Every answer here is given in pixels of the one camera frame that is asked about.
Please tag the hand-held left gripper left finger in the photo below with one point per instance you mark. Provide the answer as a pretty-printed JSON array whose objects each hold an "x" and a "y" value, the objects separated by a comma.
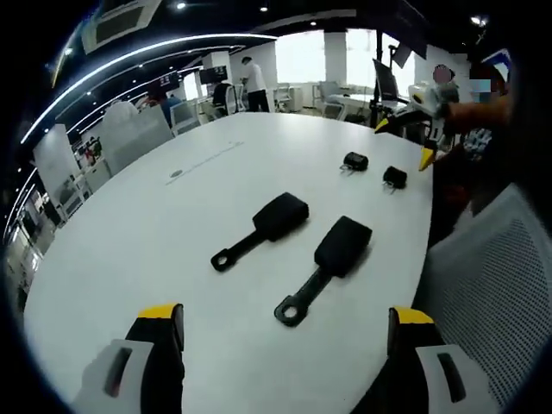
[{"x": 146, "y": 345}]

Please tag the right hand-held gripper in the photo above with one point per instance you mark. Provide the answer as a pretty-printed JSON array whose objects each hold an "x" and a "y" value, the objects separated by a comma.
[{"x": 424, "y": 97}]

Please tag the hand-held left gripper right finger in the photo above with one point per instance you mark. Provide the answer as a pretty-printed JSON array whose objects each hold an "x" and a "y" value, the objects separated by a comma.
[{"x": 424, "y": 349}]

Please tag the metal seat belt tongue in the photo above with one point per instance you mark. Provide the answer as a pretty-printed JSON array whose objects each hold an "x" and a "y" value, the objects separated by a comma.
[
  {"x": 355, "y": 160},
  {"x": 395, "y": 176}
]

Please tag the black seat belt buckle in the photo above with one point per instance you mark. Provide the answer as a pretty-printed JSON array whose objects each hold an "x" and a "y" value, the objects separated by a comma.
[
  {"x": 280, "y": 215},
  {"x": 343, "y": 248}
]

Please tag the person's right forearm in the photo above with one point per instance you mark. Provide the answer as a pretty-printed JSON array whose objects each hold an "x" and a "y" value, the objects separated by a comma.
[{"x": 478, "y": 112}]

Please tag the black stand with monitor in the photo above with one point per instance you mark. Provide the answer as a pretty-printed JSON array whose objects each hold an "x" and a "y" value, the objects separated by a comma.
[{"x": 386, "y": 82}]

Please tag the person's body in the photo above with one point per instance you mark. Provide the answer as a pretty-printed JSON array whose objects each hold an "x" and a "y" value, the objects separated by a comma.
[{"x": 470, "y": 172}]

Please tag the white mesh office chair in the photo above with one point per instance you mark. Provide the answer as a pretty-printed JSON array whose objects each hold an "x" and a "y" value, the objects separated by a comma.
[{"x": 487, "y": 293}]

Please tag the black office chair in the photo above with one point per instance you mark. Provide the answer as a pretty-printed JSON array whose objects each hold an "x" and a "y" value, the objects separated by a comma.
[{"x": 224, "y": 98}]

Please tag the white desk partition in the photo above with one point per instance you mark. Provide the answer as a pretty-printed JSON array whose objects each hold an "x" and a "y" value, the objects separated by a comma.
[{"x": 136, "y": 138}]

